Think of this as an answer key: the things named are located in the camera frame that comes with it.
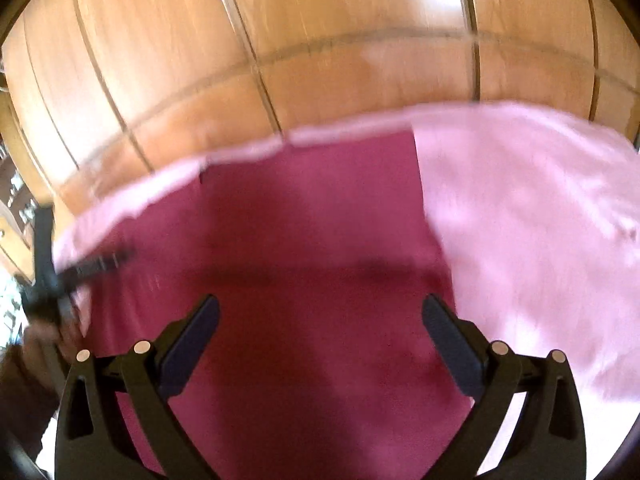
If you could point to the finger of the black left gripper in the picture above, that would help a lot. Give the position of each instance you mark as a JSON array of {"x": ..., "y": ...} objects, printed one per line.
[{"x": 93, "y": 441}]

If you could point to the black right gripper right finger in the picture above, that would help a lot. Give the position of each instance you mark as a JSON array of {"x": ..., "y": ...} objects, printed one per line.
[{"x": 548, "y": 440}]

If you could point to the dark sleeved left forearm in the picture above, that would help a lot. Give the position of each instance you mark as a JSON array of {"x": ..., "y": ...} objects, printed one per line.
[{"x": 26, "y": 406}]

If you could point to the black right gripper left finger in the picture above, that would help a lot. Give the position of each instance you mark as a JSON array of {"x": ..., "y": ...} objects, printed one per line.
[{"x": 86, "y": 270}]

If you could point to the pink bed cover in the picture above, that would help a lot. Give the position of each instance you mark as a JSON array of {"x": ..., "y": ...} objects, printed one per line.
[{"x": 536, "y": 213}]

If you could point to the wooden shelf unit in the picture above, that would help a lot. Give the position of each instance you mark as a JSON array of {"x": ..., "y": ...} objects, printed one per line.
[{"x": 18, "y": 207}]

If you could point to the maroon long-sleeve shirt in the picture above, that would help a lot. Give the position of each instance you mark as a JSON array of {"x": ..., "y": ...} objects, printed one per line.
[{"x": 320, "y": 257}]

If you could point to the person's left hand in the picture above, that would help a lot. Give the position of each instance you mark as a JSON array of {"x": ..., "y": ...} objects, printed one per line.
[{"x": 44, "y": 343}]

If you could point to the wooden wardrobe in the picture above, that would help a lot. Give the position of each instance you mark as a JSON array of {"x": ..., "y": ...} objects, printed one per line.
[{"x": 98, "y": 93}]

